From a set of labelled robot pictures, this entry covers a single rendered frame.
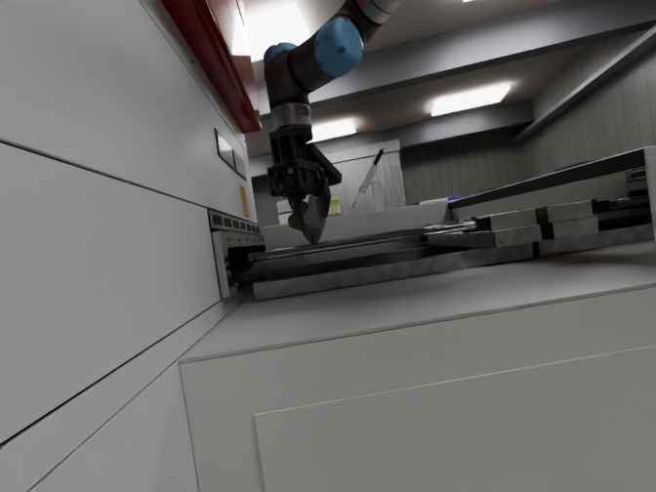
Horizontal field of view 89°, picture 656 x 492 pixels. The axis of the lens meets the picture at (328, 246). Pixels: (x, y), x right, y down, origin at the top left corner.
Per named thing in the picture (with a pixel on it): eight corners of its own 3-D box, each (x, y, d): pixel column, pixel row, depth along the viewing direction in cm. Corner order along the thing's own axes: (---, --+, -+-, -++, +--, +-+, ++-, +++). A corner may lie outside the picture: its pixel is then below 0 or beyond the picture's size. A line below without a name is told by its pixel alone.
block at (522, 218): (492, 231, 57) (489, 214, 56) (481, 231, 60) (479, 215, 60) (537, 225, 57) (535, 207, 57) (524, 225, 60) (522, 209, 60)
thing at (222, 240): (218, 299, 47) (208, 231, 46) (263, 270, 91) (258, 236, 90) (231, 297, 47) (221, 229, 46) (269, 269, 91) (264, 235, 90)
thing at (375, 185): (363, 213, 94) (356, 165, 94) (361, 214, 98) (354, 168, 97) (385, 210, 94) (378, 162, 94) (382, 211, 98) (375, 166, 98)
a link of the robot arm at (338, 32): (355, -2, 54) (307, 33, 62) (328, 24, 48) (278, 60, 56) (378, 45, 58) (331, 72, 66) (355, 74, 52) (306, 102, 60)
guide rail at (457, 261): (255, 301, 57) (252, 283, 57) (256, 299, 59) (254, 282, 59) (534, 258, 60) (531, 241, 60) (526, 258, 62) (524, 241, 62)
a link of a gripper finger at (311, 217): (300, 247, 61) (292, 196, 60) (317, 244, 66) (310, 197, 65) (313, 245, 59) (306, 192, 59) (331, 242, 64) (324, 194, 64)
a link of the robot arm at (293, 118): (287, 121, 68) (320, 107, 64) (290, 143, 68) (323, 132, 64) (262, 112, 62) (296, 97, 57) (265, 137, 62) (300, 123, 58)
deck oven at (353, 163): (416, 274, 627) (399, 156, 622) (420, 287, 497) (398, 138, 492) (328, 284, 666) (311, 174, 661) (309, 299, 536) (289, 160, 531)
